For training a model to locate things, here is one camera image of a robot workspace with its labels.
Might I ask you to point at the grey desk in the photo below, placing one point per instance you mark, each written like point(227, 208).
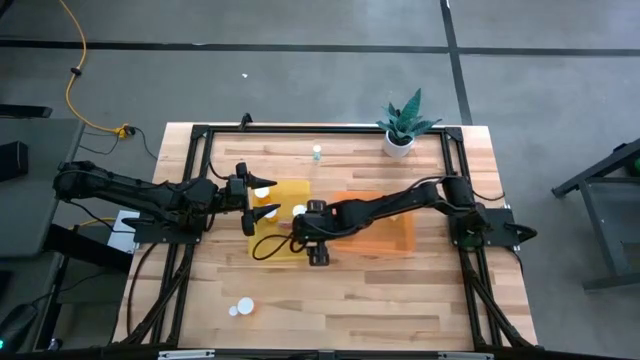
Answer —
point(40, 200)

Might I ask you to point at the black metal stand frame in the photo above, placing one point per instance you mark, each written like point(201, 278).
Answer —
point(602, 230)

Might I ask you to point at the yellow translucent plastic bin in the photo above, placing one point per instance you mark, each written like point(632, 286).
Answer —
point(290, 190)

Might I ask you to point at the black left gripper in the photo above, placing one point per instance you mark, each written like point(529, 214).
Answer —
point(235, 195)

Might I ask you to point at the black computer mouse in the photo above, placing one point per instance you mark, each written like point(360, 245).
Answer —
point(17, 322)

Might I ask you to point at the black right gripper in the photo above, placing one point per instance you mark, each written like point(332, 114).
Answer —
point(320, 225)

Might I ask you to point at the white paper sheet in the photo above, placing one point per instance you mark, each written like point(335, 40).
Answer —
point(117, 235)

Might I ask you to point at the black box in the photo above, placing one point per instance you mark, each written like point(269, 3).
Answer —
point(12, 160)

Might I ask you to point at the silver aluminium bracket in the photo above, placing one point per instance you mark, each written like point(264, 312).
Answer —
point(465, 356)
point(185, 355)

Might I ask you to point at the green plant in white pot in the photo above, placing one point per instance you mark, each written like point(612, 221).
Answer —
point(397, 147)

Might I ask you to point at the small white-capped pill bottle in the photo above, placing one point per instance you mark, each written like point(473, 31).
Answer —
point(233, 310)

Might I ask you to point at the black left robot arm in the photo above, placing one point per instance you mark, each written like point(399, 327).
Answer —
point(125, 187)

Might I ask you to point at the black aluminium table frame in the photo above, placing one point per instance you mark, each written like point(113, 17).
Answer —
point(325, 129)

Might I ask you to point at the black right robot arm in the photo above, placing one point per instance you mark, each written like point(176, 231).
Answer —
point(400, 200)

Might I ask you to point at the orange translucent plastic bin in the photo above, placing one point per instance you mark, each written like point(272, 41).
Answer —
point(380, 240)

